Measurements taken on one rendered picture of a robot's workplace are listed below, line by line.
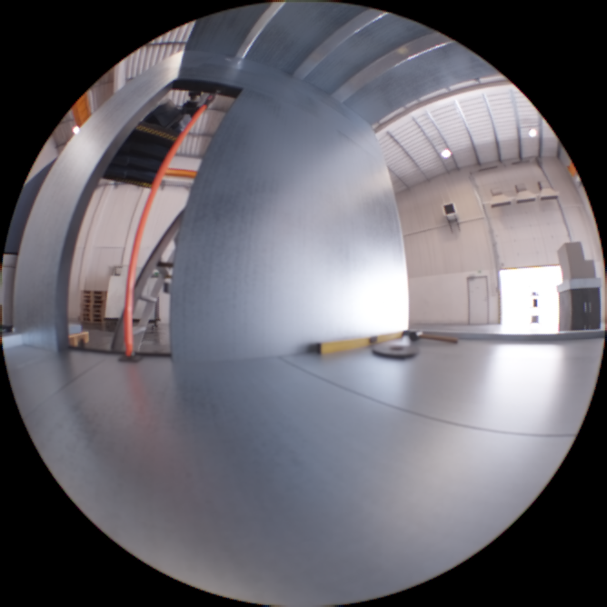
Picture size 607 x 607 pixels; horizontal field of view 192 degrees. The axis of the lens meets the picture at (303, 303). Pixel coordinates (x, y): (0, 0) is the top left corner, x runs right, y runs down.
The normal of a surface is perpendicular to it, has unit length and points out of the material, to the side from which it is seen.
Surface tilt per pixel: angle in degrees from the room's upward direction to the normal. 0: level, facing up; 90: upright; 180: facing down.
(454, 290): 90
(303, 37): 180
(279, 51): 180
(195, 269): 90
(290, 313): 90
